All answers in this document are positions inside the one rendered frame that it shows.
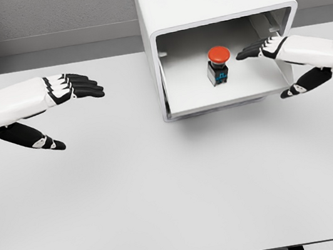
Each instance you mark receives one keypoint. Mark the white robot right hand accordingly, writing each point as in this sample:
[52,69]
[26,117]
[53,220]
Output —
[304,52]

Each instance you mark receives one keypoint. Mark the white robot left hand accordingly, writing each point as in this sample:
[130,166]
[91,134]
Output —
[23,98]

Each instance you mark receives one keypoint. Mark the red button load switch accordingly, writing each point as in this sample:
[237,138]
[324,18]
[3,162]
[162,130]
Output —
[219,66]

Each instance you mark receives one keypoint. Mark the white cabinet drawer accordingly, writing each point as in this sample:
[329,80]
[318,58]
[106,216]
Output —
[189,89]

